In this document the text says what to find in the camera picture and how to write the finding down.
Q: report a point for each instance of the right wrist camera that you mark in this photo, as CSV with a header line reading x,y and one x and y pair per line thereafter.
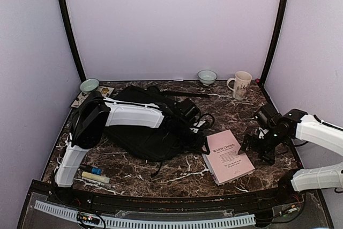
x,y
267,116

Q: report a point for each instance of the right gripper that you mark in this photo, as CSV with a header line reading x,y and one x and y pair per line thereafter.
x,y
269,157

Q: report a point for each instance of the black student bag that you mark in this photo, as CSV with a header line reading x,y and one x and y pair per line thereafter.
x,y
152,144

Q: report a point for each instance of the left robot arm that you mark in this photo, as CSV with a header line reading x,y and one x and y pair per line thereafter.
x,y
146,124

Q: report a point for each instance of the right black frame post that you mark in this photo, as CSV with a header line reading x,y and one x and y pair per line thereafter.
x,y
274,41

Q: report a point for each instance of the celadon bowl at back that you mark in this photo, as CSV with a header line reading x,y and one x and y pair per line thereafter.
x,y
207,77

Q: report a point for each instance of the celadon bowl on tile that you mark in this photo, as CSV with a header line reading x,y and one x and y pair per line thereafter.
x,y
89,86

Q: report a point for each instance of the white mug with print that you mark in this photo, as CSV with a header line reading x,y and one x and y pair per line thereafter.
x,y
239,84

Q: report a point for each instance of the black frame post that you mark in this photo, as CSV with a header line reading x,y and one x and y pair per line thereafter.
x,y
274,41
71,40

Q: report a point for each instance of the small circuit board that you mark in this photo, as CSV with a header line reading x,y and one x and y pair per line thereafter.
x,y
87,219

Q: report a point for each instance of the white cable duct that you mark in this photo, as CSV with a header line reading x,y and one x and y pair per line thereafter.
x,y
148,220

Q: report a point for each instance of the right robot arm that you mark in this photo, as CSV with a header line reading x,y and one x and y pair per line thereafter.
x,y
275,129

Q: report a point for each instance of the clear pen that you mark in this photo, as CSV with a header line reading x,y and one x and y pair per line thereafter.
x,y
97,184

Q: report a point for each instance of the pink Warm Chord book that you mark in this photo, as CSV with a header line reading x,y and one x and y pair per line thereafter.
x,y
224,162

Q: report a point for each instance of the yellow highlighter pen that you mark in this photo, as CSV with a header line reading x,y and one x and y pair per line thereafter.
x,y
95,177

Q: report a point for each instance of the left black frame post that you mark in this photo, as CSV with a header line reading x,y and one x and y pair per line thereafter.
x,y
71,40

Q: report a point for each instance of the black front table rail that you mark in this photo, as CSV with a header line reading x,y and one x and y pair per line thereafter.
x,y
96,199

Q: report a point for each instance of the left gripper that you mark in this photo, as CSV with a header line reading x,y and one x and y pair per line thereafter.
x,y
197,143

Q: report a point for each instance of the black and blue marker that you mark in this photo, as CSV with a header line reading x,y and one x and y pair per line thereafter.
x,y
90,169

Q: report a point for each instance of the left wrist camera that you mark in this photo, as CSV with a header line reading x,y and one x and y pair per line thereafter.
x,y
188,109

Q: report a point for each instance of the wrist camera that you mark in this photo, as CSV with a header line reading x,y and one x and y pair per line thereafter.
x,y
188,109
267,116

